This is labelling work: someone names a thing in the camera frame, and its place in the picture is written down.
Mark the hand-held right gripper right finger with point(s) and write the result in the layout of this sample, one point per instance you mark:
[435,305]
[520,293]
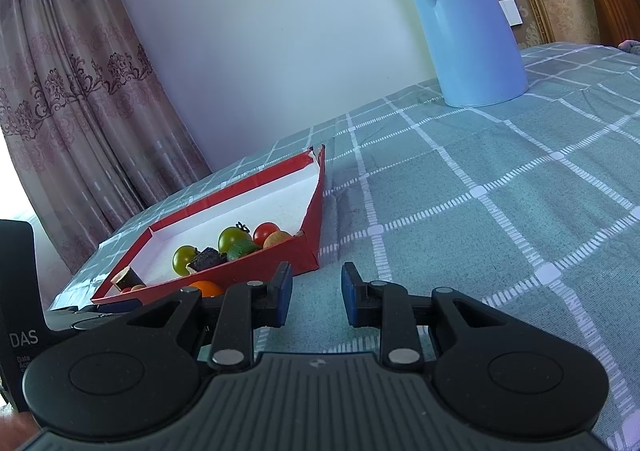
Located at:
[349,296]

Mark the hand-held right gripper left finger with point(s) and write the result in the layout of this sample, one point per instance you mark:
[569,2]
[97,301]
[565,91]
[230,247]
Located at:
[285,296]

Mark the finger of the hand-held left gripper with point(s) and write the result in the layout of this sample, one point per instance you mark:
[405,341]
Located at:
[85,320]

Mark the red cardboard box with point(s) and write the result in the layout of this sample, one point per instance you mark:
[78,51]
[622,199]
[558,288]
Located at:
[280,253]

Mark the large brown longan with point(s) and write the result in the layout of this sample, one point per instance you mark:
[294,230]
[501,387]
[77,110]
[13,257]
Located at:
[276,238]

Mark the red cherry tomato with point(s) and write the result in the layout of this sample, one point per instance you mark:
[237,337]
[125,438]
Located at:
[134,287]
[265,232]

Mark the dark sugarcane piece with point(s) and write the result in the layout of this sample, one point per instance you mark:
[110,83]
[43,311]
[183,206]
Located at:
[207,258]
[129,277]

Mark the large green tomato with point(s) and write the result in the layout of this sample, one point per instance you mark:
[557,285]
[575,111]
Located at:
[231,238]

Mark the orange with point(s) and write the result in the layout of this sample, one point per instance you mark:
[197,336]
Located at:
[205,288]

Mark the small green tomato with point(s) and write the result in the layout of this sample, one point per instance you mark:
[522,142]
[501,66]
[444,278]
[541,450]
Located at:
[182,258]

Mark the green checked tablecloth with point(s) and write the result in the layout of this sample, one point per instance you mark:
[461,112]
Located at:
[475,231]

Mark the pink patterned curtain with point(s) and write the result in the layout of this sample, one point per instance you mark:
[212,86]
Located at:
[75,106]

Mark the blue electric kettle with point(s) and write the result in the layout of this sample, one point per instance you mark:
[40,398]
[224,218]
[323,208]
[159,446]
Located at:
[470,41]

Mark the grey cloth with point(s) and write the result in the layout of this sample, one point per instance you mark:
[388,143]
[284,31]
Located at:
[631,46]

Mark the white wall switch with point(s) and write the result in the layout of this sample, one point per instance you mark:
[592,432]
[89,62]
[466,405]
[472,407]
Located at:
[512,11]

